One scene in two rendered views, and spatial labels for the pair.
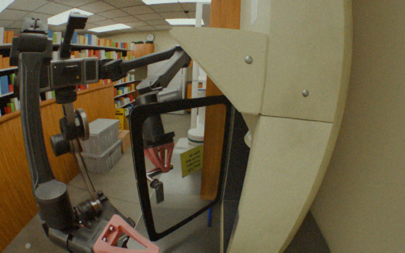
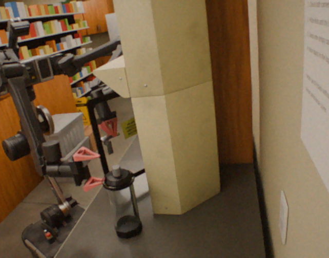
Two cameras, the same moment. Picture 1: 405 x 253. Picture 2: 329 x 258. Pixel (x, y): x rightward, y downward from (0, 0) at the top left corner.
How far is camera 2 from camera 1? 74 cm
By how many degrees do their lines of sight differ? 11
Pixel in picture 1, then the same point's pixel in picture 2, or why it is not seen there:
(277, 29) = (127, 64)
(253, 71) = (123, 82)
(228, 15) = not seen: hidden behind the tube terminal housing
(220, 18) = not seen: hidden behind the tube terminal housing
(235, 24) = not seen: hidden behind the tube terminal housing
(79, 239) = (64, 164)
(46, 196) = (50, 144)
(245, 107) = (124, 95)
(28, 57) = (15, 81)
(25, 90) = (21, 100)
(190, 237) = (140, 189)
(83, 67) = (36, 66)
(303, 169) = (158, 117)
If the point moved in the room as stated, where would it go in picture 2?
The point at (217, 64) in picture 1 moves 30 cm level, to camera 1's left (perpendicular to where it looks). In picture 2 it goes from (110, 82) to (30, 92)
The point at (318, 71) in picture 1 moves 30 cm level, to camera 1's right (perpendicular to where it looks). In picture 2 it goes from (148, 76) to (249, 65)
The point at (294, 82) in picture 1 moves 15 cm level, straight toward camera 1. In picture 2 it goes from (139, 82) to (103, 98)
